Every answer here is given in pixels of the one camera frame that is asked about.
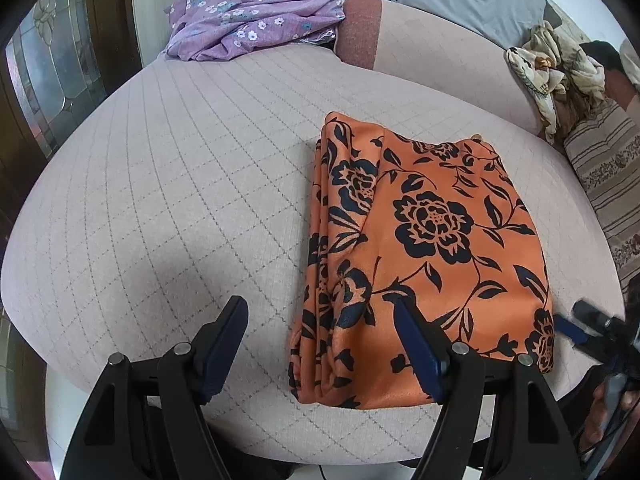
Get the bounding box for orange black floral cloth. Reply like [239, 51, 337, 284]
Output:
[287, 111, 557, 409]

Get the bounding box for reddish brown cushion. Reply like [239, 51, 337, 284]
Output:
[333, 0, 384, 71]

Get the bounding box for wooden stained glass door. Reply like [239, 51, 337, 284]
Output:
[0, 0, 132, 243]

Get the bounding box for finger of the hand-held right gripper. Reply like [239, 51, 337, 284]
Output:
[554, 313, 596, 357]
[571, 299, 612, 335]

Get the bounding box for dark rounded object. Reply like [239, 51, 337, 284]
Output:
[580, 41, 632, 111]

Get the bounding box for beige quilted mattress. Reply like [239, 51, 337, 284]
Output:
[2, 0, 630, 461]

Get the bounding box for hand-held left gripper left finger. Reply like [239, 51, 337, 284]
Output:
[60, 296, 250, 480]

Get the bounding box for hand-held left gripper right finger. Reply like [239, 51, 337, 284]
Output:
[392, 300, 581, 480]

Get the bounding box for person's right hand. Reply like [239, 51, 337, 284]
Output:
[582, 377, 640, 453]

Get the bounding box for purple floral cloth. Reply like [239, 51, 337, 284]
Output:
[164, 0, 347, 63]

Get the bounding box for striped beige cushion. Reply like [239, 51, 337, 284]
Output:
[563, 101, 640, 292]

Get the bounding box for crumpled beige printed cloth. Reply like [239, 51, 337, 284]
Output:
[504, 21, 609, 146]

